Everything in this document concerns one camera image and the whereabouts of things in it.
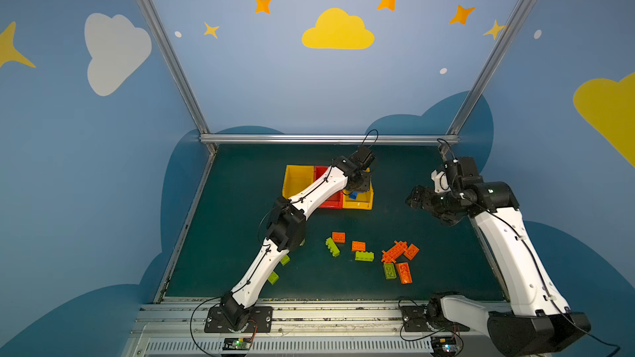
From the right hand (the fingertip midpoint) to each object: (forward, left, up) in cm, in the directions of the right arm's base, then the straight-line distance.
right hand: (421, 203), depth 74 cm
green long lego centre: (-6, +26, -22) cm, 35 cm away
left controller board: (-36, +53, -23) cm, 69 cm away
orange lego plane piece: (-7, +4, -22) cm, 24 cm away
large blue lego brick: (+17, +18, -23) cm, 34 cm away
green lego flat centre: (-9, +15, -22) cm, 28 cm away
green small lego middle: (-12, +43, -22) cm, 49 cm away
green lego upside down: (-13, +6, -24) cm, 28 cm away
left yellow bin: (+25, +43, -22) cm, 54 cm away
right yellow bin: (+16, +13, -24) cm, 32 cm away
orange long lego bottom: (-14, +1, -22) cm, 27 cm away
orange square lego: (-6, -2, -23) cm, 24 cm away
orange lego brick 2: (-5, +17, -23) cm, 29 cm away
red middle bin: (+12, +25, -21) cm, 35 cm away
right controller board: (-33, -7, -25) cm, 42 cm away
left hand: (+16, +14, -13) cm, 25 cm away
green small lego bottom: (-18, +46, -23) cm, 54 cm away
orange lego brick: (-2, +24, -23) cm, 33 cm away
